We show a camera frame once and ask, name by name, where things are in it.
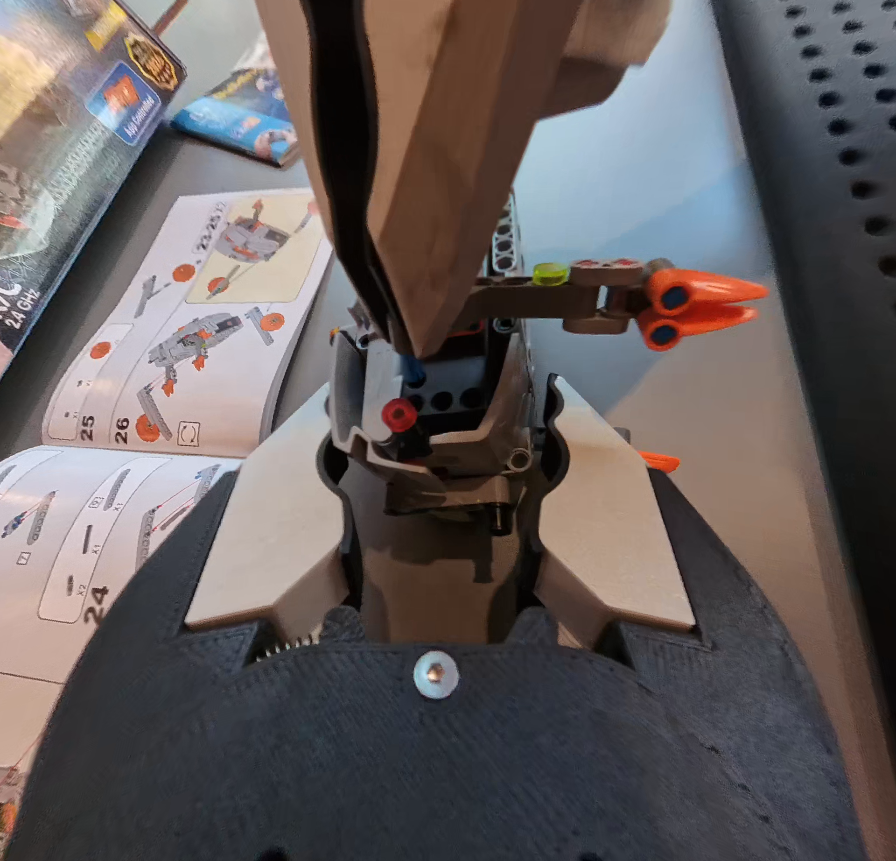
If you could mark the grey brick-built toy robot body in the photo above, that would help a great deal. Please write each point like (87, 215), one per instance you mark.
(448, 399)

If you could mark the open building instruction booklet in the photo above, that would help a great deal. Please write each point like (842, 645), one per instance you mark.
(140, 357)

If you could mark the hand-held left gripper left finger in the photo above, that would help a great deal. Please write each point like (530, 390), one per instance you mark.
(273, 525)

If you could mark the toy arm with orange claws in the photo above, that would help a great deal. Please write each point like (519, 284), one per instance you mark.
(609, 276)

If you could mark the blue closed booklet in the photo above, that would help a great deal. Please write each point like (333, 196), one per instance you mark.
(238, 111)

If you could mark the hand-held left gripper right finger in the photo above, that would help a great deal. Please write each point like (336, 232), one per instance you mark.
(616, 525)

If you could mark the black perforated chair back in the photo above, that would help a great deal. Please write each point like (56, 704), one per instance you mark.
(826, 139)

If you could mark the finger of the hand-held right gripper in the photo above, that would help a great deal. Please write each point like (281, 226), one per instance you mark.
(462, 104)
(297, 48)

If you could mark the brown wooden stick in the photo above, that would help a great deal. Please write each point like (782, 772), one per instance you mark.
(183, 1)

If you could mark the dark toy set box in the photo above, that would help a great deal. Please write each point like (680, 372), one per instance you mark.
(63, 139)

